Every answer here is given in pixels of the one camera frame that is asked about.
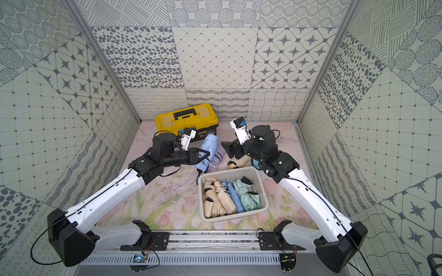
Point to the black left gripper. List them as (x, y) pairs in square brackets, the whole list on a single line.
[(193, 155)]

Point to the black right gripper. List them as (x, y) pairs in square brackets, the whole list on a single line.
[(235, 146)]

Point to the small pale blue umbrella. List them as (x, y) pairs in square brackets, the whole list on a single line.
[(210, 144)]

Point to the white plastic storage box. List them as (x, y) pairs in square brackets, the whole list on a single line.
[(248, 172)]

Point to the small beige umbrella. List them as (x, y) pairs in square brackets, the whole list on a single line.
[(225, 199)]

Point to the mint green umbrella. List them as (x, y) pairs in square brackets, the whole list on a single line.
[(250, 199)]

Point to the light blue slim umbrella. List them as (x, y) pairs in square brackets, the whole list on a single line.
[(234, 196)]

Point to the black umbrella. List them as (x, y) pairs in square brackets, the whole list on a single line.
[(197, 179)]

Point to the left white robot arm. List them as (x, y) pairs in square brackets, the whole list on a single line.
[(73, 233)]

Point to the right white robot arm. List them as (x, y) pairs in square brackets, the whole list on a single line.
[(338, 238)]

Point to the lavender folded umbrella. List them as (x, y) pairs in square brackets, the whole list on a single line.
[(218, 158)]

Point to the cream umbrella right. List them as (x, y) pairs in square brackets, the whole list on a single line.
[(235, 163)]

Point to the teal umbrella case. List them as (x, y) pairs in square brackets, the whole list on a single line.
[(255, 164)]

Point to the yellow black toolbox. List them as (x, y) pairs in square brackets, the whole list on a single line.
[(201, 118)]

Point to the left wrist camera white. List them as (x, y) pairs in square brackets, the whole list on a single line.
[(186, 135)]

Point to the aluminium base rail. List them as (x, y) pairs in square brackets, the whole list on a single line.
[(251, 249)]

